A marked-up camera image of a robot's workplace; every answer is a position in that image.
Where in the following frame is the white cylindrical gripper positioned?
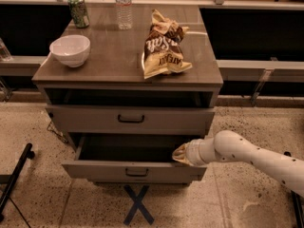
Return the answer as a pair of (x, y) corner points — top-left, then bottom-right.
(172, 139), (219, 166)

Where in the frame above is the grey drawer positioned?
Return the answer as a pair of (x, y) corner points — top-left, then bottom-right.
(47, 105), (215, 136)
(63, 134), (206, 184)

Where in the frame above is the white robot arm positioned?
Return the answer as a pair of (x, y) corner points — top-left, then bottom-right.
(172, 130), (304, 197)

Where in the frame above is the grey drawer cabinet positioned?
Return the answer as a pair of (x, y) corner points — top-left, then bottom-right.
(31, 3), (224, 186)

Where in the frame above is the grey top drawer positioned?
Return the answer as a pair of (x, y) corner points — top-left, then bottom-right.
(47, 105), (215, 136)

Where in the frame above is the blue tape cross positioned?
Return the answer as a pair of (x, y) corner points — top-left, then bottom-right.
(123, 185), (154, 225)

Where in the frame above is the brown chip bag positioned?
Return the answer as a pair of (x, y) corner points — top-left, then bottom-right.
(143, 9), (192, 79)

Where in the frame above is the white ceramic bowl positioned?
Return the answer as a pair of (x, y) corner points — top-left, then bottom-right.
(49, 35), (90, 67)

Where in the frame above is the black left stand leg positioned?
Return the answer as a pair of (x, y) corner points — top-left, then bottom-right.
(0, 143), (35, 221)

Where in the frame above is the clear plastic water bottle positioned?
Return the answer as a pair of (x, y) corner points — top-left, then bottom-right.
(115, 0), (132, 30)

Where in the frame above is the green soda can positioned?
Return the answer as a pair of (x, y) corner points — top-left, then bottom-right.
(67, 0), (89, 29)

